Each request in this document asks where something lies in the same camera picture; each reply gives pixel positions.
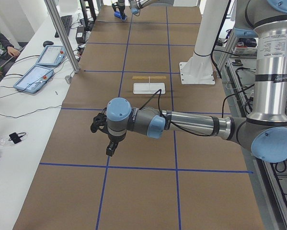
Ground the black keyboard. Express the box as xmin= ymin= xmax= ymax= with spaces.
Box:
xmin=60 ymin=15 xmax=72 ymax=36

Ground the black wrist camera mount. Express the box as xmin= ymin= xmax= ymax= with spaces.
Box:
xmin=90 ymin=113 xmax=108 ymax=134

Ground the blue towel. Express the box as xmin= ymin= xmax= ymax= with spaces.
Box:
xmin=114 ymin=11 xmax=127 ymax=22

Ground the blue teach pendant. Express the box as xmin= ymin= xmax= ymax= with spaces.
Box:
xmin=36 ymin=45 xmax=65 ymax=67
xmin=13 ymin=65 xmax=54 ymax=94

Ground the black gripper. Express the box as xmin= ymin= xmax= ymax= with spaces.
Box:
xmin=106 ymin=135 xmax=124 ymax=156
xmin=116 ymin=3 xmax=125 ymax=15

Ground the small black adapter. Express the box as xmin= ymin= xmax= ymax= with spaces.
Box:
xmin=9 ymin=132 xmax=22 ymax=144

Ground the lower blue teach pendant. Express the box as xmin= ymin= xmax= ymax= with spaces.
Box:
xmin=13 ymin=65 xmax=54 ymax=94

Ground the upper blue teach pendant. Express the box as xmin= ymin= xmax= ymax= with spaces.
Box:
xmin=36 ymin=45 xmax=65 ymax=67

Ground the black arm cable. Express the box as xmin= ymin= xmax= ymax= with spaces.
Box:
xmin=139 ymin=89 xmax=165 ymax=113

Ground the black computer mouse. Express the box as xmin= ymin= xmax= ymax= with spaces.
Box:
xmin=43 ymin=41 xmax=54 ymax=47

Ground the aluminium frame post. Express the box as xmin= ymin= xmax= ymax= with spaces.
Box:
xmin=44 ymin=0 xmax=80 ymax=74

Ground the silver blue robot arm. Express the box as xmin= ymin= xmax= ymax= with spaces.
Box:
xmin=117 ymin=0 xmax=158 ymax=15
xmin=104 ymin=0 xmax=287 ymax=163

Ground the black power brick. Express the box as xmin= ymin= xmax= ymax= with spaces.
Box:
xmin=76 ymin=26 xmax=86 ymax=44

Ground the white basket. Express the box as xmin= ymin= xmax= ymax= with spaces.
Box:
xmin=233 ymin=46 xmax=258 ymax=57

